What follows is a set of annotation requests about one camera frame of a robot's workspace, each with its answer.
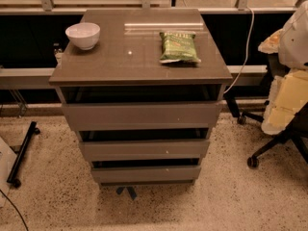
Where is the grey top drawer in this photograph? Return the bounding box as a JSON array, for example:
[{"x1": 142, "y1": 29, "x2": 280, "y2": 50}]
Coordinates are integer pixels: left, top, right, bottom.
[{"x1": 62, "y1": 102, "x2": 221, "y2": 131}]

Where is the white board on floor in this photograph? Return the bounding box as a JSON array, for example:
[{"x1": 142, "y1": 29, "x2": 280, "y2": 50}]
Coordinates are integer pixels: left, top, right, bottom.
[{"x1": 0, "y1": 137, "x2": 16, "y2": 208}]

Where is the white ceramic bowl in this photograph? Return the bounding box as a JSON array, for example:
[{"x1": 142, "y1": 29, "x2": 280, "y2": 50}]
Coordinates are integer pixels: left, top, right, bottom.
[{"x1": 65, "y1": 22, "x2": 100, "y2": 50}]

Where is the grey drawer cabinet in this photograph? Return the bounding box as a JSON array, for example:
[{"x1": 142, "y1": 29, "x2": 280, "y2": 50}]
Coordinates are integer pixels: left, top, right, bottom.
[{"x1": 49, "y1": 9, "x2": 232, "y2": 186}]

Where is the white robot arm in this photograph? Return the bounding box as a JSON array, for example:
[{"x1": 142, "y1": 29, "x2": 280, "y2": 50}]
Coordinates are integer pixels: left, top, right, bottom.
[{"x1": 259, "y1": 1, "x2": 308, "y2": 135}]

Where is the grey drawer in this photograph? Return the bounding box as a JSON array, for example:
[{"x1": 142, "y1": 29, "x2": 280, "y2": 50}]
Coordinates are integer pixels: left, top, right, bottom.
[
  {"x1": 91, "y1": 166, "x2": 201, "y2": 184},
  {"x1": 79, "y1": 140, "x2": 210, "y2": 162},
  {"x1": 62, "y1": 102, "x2": 221, "y2": 131}
]

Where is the green chip bag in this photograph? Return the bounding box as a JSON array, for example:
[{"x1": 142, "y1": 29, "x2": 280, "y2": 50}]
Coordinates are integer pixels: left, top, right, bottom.
[{"x1": 160, "y1": 31, "x2": 201, "y2": 64}]

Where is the grey bottom drawer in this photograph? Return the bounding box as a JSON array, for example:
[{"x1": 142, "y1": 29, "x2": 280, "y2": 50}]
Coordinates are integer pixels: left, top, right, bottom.
[{"x1": 91, "y1": 166, "x2": 201, "y2": 184}]

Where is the black office chair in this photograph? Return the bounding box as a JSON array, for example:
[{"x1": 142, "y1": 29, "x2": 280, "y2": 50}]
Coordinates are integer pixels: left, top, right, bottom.
[{"x1": 223, "y1": 53, "x2": 308, "y2": 168}]

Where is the black wheeled stand base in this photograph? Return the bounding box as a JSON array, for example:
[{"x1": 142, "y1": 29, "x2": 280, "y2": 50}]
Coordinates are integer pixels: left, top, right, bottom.
[{"x1": 7, "y1": 121, "x2": 40, "y2": 188}]

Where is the grey middle drawer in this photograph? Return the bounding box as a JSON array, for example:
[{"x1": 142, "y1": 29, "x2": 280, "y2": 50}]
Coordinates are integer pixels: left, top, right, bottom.
[{"x1": 79, "y1": 140, "x2": 210, "y2": 162}]

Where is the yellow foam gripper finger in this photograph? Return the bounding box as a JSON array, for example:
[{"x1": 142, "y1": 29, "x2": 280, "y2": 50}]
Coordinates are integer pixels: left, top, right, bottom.
[{"x1": 258, "y1": 29, "x2": 308, "y2": 135}]

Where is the black floor cable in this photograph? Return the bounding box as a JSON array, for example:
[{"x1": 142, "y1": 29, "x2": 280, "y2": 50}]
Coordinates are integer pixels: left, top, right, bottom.
[{"x1": 0, "y1": 189, "x2": 30, "y2": 231}]

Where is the white hanging cable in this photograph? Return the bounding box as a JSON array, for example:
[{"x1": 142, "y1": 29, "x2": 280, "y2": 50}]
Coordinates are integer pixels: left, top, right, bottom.
[{"x1": 222, "y1": 7, "x2": 255, "y2": 95}]

